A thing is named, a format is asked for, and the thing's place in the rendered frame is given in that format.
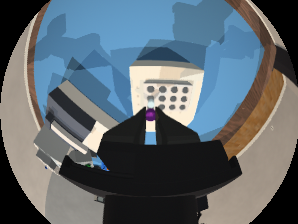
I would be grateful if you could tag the clear test tube with liquid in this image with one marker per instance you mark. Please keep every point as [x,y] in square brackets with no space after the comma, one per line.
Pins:
[150,112]

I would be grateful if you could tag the blue flat mat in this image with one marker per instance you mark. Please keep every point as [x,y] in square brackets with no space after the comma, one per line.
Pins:
[93,43]

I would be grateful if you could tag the blue tube rack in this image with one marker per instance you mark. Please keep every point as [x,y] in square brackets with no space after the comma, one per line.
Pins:
[103,167]

